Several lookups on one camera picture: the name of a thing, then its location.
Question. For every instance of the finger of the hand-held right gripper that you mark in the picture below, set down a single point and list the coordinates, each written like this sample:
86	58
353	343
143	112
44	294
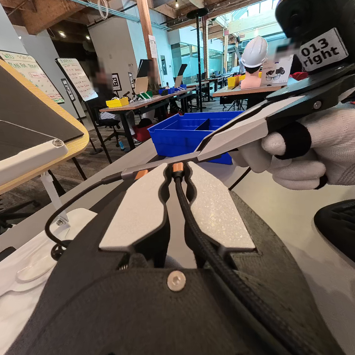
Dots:
272	108
244	136

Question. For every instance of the white product box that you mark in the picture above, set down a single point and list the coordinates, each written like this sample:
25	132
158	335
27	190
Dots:
275	72

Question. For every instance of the mannequin head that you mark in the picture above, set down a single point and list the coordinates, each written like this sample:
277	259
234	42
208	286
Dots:
250	81

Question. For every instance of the wooden beam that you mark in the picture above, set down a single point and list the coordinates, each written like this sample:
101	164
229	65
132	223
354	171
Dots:
147	33

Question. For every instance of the green box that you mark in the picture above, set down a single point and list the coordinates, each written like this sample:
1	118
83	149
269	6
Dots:
145	95

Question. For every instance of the small blue desk bin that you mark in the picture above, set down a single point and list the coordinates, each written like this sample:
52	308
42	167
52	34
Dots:
169	90

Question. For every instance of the small dark grey usb hub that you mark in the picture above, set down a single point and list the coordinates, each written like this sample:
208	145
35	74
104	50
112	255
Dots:
130	175

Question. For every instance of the blue plastic bin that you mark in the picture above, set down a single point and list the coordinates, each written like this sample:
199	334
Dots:
177	136

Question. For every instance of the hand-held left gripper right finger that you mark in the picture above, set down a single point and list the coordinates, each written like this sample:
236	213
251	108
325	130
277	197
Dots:
224	211

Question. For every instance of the red black office chair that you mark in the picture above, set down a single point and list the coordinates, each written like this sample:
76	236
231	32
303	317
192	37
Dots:
299	75

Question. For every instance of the yellow plastic bin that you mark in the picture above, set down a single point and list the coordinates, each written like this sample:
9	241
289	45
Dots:
233	81

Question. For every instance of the background office desk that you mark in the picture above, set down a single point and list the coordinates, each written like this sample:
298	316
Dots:
150	102
244	90

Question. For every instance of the white hard hat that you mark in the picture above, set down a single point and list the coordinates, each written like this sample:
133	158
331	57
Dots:
254	52

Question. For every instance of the black round-base pole stand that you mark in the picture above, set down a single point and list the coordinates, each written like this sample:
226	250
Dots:
198	55

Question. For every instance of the dark cloth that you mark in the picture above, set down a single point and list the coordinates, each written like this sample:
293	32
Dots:
338	227

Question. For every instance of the red storage crate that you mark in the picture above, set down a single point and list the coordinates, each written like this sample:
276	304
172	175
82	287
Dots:
142	133

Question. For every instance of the person's right hand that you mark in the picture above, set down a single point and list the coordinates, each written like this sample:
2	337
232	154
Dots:
333	150

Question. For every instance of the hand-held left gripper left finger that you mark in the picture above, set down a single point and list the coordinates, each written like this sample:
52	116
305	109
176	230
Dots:
136	219

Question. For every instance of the white flip chart board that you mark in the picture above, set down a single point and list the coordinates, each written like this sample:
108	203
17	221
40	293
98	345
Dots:
28	75
77	77

